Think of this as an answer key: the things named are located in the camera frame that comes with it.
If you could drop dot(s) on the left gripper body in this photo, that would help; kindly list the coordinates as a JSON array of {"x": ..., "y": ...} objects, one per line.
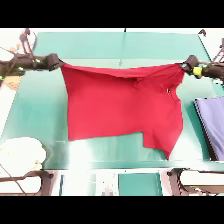
[{"x": 53, "y": 62}]

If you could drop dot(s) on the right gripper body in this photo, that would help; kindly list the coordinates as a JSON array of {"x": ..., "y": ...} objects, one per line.
[{"x": 191, "y": 64}]

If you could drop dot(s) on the red T-shirt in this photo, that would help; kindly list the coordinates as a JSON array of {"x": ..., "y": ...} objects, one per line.
[{"x": 123, "y": 106}]

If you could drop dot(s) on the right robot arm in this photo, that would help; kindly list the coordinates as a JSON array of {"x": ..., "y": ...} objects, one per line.
[{"x": 213, "y": 70}]

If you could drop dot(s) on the lilac garment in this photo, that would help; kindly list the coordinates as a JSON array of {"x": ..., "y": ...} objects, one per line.
[{"x": 213, "y": 123}]

